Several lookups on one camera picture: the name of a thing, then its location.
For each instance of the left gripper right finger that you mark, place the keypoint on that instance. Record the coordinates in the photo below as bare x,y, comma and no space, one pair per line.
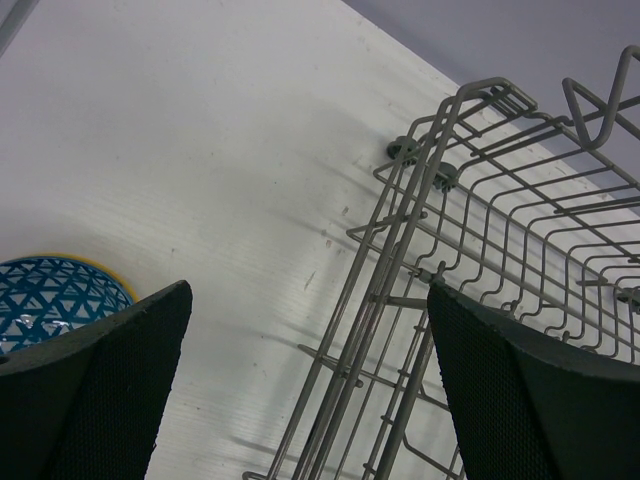
527,406

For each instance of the grey wire dish rack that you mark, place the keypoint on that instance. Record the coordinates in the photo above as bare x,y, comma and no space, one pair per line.
520,210

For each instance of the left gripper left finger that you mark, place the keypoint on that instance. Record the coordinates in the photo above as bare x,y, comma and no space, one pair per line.
88,404

